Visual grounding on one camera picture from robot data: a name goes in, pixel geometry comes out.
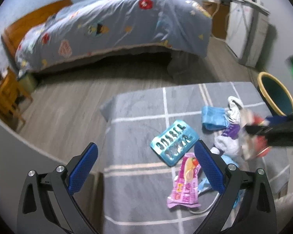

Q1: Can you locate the white power strip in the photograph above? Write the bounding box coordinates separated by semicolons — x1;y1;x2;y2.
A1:
207;0;221;4

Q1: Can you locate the red white tissue pack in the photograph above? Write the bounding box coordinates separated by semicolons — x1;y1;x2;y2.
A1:
239;109;271;161

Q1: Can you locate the pink snack wrapper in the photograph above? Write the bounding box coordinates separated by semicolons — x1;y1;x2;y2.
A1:
167;153;201;209

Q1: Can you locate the yellow rimmed teal trash bin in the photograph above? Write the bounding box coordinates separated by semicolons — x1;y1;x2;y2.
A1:
257;72;293;116

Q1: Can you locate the white cloth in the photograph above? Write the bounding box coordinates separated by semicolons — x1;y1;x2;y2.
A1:
211;96;243;158

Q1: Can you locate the wooden tv cabinet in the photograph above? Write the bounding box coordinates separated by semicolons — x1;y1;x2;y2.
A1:
202;1;230;40

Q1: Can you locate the wooden bedside chair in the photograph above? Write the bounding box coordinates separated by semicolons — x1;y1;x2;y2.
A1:
0;68;33;127

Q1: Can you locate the teal blister pill pack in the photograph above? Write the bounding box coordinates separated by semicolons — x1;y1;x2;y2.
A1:
150;120;199;167

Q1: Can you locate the white wifi router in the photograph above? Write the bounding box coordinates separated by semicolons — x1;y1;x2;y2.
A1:
242;0;269;13

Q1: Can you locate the wooden bed headboard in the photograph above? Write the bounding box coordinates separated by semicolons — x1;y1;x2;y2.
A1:
1;0;73;60

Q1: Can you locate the blue face mask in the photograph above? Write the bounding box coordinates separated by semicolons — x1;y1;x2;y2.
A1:
188;155;244;215
202;106;229;131

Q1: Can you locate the small green trash bin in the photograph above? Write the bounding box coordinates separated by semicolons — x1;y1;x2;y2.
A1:
17;71;38;94

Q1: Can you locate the white air purifier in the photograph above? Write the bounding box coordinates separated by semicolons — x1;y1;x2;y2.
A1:
225;0;270;68

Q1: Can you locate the purple wrapper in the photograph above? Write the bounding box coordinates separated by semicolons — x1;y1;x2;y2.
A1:
221;124;240;140

